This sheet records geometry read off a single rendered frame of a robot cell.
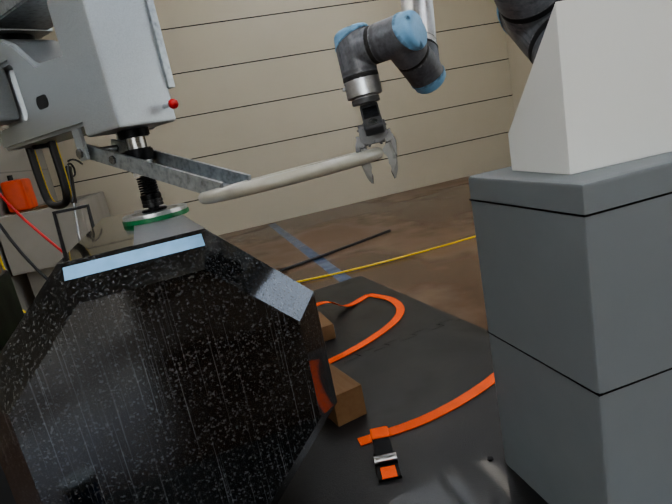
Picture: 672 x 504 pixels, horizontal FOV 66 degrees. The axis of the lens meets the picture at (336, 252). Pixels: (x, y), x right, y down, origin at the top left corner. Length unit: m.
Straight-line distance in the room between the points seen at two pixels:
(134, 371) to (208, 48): 5.74
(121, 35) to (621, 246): 1.47
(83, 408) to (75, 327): 0.19
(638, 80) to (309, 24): 6.04
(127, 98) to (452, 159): 6.23
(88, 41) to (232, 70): 5.07
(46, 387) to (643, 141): 1.38
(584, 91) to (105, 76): 1.29
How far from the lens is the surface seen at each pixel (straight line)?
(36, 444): 1.41
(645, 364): 1.23
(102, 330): 1.30
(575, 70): 1.15
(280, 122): 6.79
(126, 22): 1.83
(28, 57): 2.16
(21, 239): 4.65
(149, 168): 1.72
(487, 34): 8.02
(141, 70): 1.81
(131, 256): 1.32
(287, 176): 1.12
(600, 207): 1.06
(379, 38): 1.29
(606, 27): 1.20
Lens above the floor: 1.03
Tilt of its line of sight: 13 degrees down
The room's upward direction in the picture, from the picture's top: 11 degrees counter-clockwise
